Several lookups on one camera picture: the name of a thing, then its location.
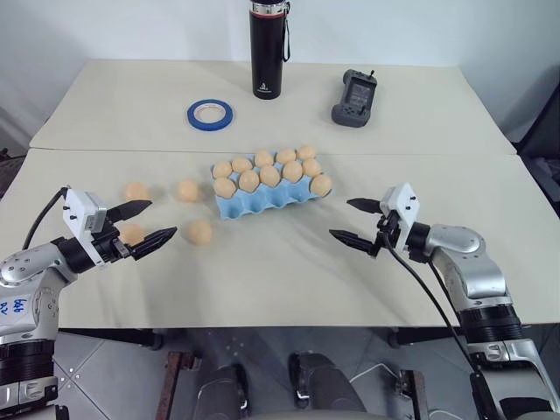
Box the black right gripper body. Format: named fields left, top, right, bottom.
left=371, top=211, right=406, bottom=259

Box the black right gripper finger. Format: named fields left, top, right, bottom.
left=328, top=227, right=378, bottom=257
left=346, top=197, right=383, bottom=215

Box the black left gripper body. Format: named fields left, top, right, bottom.
left=91, top=221, right=135, bottom=265

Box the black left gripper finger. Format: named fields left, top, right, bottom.
left=129, top=226, right=179, bottom=263
left=106, top=199, right=154, bottom=227

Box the blue egg tray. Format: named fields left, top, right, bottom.
left=211, top=150, right=336, bottom=221

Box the beige table cover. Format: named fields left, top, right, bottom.
left=0, top=147, right=560, bottom=330
left=28, top=59, right=520, bottom=156

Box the grey handheld controller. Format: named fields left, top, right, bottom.
left=330, top=67, right=379, bottom=130

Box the blue tape roll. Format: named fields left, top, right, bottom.
left=186, top=98, right=235, bottom=132

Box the dark object with ribbed edge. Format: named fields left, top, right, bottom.
left=0, top=147, right=24, bottom=200

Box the dark rounded robot foot shape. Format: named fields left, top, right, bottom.
left=288, top=351, right=369, bottom=413
left=197, top=364, right=251, bottom=420

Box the rusty metal bar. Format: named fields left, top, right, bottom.
left=164, top=351, right=199, bottom=420
left=396, top=368, right=429, bottom=420

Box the dark chair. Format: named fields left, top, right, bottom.
left=509, top=65, right=560, bottom=202

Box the black thermos bottle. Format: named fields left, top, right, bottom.
left=248, top=0, right=292, bottom=100

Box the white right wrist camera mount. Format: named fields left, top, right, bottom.
left=379, top=182, right=422, bottom=254

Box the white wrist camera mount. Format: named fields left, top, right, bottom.
left=379, top=182, right=422, bottom=254
left=60, top=187, right=109, bottom=265

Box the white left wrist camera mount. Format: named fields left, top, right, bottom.
left=60, top=187, right=109, bottom=265

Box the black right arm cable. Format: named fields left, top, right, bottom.
left=428, top=260, right=459, bottom=336
left=384, top=235, right=480, bottom=377

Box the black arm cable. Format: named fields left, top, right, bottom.
left=384, top=235, right=480, bottom=377
left=428, top=260, right=459, bottom=336
left=21, top=186, right=72, bottom=250

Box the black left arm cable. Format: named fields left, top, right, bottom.
left=21, top=186, right=72, bottom=250

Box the black table frame bar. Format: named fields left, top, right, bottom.
left=388, top=325, right=466, bottom=350
left=56, top=326, right=166, bottom=352

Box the white floor cable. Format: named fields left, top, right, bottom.
left=348, top=361, right=400, bottom=389

